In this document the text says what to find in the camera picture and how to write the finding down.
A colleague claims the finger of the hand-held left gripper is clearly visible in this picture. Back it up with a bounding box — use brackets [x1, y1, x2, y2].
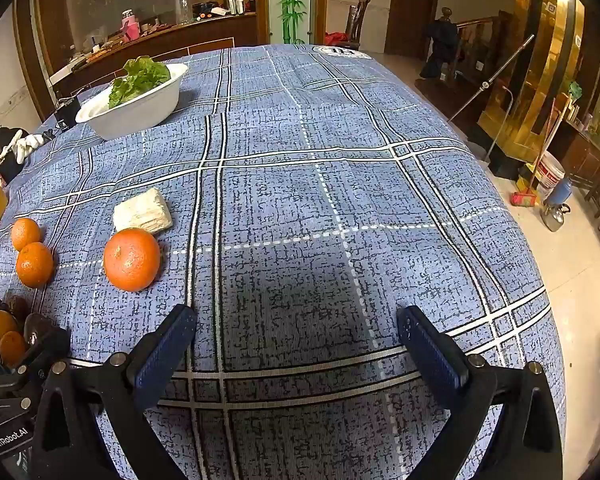
[0, 327, 72, 401]

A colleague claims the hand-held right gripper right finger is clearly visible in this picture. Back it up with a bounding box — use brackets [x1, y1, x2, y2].
[396, 305, 564, 480]

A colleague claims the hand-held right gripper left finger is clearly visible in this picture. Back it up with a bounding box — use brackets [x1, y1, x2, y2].
[30, 304, 198, 480]

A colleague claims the small orange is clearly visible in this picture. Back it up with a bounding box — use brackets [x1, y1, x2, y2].
[10, 217, 42, 252]
[16, 242, 55, 289]
[0, 310, 17, 346]
[0, 331, 27, 368]

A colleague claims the large orange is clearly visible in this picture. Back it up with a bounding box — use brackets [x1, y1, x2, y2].
[103, 228, 161, 293]

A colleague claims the red broom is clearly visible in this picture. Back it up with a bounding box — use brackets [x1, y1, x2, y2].
[511, 100, 561, 207]

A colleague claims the metal kettle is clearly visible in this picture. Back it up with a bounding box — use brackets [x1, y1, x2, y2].
[540, 202, 572, 232]

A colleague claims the blue container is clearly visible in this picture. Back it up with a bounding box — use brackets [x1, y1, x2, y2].
[550, 177, 573, 206]

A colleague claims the black bag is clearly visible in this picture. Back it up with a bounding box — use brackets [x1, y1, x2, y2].
[0, 125, 28, 183]

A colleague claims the white bucket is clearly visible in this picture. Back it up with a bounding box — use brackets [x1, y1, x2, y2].
[536, 152, 566, 201]

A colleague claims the white bowl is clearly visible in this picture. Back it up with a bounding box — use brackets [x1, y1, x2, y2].
[75, 62, 189, 142]

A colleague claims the black box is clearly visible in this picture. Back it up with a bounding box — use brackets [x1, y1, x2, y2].
[54, 97, 81, 131]

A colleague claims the green lettuce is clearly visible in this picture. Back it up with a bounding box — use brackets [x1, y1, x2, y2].
[108, 56, 172, 109]

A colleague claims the metal pole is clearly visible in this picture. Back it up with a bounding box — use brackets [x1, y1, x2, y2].
[447, 34, 536, 122]

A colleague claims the wooden counter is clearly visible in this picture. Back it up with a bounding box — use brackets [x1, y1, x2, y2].
[55, 10, 258, 96]

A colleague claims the dark jacket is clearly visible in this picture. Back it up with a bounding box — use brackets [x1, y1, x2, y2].
[420, 7, 461, 81]

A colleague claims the gold pillar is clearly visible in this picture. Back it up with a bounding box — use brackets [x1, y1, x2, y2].
[477, 0, 586, 163]

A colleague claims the pink thermos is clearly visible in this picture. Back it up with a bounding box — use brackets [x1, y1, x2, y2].
[121, 9, 141, 43]

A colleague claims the wooden chair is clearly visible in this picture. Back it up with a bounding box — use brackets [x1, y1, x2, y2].
[344, 0, 371, 51]

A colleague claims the wooden door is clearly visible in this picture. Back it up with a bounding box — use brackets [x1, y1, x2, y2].
[384, 0, 441, 58]

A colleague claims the bamboo wall picture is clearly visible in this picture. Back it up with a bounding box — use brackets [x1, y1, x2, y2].
[268, 0, 315, 45]

